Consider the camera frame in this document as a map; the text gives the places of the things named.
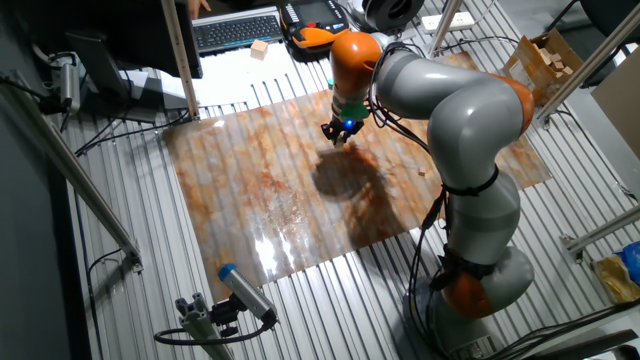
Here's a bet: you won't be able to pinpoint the black filament spool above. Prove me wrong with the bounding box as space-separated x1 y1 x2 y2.
362 0 426 34

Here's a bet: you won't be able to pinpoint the large wooden block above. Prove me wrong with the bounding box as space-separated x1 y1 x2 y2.
249 38 270 62

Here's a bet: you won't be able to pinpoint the aluminium frame post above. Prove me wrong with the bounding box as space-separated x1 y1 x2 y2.
427 0 464 57
159 0 201 122

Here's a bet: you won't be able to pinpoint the white power strip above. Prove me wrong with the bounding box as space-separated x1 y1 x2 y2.
421 10 476 35

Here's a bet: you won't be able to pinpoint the green gripper mount plate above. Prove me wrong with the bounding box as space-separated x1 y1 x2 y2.
327 77 372 121

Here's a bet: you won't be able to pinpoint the black computer keyboard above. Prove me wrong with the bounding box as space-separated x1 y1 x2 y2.
191 5 284 56

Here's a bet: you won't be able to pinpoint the black office chair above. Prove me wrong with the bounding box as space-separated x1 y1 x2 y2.
544 0 640 89

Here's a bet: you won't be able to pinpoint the black computer monitor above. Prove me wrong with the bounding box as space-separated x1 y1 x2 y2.
19 0 204 101

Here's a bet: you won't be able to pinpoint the yellow plastic bag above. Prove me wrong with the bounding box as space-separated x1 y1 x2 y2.
592 254 640 305

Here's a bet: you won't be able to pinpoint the black camera cable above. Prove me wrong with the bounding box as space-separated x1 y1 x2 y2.
153 319 276 347

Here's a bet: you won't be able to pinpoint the orange and black teach pendant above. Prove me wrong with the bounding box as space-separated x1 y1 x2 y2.
278 0 351 64

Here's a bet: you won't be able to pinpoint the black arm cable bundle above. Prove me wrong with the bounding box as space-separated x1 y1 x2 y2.
367 42 501 351

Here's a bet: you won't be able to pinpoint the white paper sheets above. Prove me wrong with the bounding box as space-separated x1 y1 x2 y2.
164 42 334 109

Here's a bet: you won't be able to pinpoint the person's hand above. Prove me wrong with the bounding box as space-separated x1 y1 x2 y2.
187 0 212 20

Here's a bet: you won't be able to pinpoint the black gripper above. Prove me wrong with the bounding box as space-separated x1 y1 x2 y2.
320 115 365 147

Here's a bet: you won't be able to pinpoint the orange marble pattern mat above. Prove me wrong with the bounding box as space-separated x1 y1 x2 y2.
162 49 554 304

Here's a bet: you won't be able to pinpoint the long aluminium frame rail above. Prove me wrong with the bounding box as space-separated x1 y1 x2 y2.
0 69 144 274
537 4 640 126

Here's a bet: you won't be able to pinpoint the cardboard box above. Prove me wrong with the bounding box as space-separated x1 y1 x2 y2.
502 28 585 107

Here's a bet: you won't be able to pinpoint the blue plastic bag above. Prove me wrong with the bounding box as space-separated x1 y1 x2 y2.
615 241 640 286

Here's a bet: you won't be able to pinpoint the black camera clamp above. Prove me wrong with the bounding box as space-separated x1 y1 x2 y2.
209 297 241 337

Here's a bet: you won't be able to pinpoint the black table cables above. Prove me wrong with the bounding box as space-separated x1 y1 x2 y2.
74 109 191 157

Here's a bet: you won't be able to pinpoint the brown cardboard panel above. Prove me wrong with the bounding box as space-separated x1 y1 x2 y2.
591 47 640 161

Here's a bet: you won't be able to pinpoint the silver depth camera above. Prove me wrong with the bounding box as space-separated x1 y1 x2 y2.
58 62 82 114

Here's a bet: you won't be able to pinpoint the short aluminium profile stub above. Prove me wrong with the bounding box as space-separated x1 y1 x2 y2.
174 292 234 360

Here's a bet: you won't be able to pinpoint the black floor cables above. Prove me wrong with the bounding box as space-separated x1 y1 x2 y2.
479 299 640 360

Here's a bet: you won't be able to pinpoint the silver camera with blue end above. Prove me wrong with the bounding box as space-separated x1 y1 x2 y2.
217 263 279 324

